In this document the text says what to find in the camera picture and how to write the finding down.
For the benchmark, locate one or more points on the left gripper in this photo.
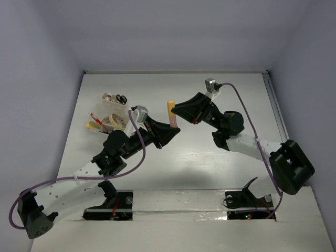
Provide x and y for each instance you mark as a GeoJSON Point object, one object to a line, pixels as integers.
{"type": "Point", "coordinates": [162, 130]}

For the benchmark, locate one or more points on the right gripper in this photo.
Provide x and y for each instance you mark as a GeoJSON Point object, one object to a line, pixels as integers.
{"type": "Point", "coordinates": [195, 109]}

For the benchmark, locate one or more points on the pink glue bottle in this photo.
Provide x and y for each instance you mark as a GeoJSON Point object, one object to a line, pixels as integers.
{"type": "Point", "coordinates": [173, 120]}

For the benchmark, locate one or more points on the orange marker cap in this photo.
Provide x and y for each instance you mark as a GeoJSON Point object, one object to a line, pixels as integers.
{"type": "Point", "coordinates": [170, 106]}

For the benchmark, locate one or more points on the beige masking tape roll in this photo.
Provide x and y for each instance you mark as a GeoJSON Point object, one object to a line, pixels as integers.
{"type": "Point", "coordinates": [118, 122]}

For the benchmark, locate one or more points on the black handled scissors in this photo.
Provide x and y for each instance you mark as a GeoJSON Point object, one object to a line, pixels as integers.
{"type": "Point", "coordinates": [121, 99]}

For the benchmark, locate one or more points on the clear tape roll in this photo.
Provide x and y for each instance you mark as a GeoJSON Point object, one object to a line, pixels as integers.
{"type": "Point", "coordinates": [106, 120]}

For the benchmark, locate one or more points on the pink white stapler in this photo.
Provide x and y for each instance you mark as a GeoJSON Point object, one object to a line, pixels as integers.
{"type": "Point", "coordinates": [108, 97]}

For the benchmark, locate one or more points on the red gel pen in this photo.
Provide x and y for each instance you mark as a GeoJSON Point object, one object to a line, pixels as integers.
{"type": "Point", "coordinates": [96, 119]}

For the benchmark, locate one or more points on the yellow highlighter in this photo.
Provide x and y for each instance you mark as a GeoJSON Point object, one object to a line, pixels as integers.
{"type": "Point", "coordinates": [92, 125]}

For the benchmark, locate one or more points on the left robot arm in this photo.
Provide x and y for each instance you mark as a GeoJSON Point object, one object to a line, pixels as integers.
{"type": "Point", "coordinates": [41, 205]}

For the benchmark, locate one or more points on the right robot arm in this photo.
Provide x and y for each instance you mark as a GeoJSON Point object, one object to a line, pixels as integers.
{"type": "Point", "coordinates": [288, 167]}

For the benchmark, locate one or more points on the white perforated storage basket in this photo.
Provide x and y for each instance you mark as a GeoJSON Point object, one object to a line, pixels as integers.
{"type": "Point", "coordinates": [101, 111]}

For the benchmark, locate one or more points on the cream divided pen holder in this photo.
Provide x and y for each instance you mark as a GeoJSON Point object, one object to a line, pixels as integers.
{"type": "Point", "coordinates": [115, 100]}

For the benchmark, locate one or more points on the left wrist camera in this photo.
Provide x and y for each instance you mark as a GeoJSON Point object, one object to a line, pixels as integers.
{"type": "Point", "coordinates": [139, 114]}

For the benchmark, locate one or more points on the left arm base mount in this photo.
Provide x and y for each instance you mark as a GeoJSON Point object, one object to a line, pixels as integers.
{"type": "Point", "coordinates": [119, 210]}

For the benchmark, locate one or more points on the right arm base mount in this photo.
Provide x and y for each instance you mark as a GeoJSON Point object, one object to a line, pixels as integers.
{"type": "Point", "coordinates": [243, 205]}

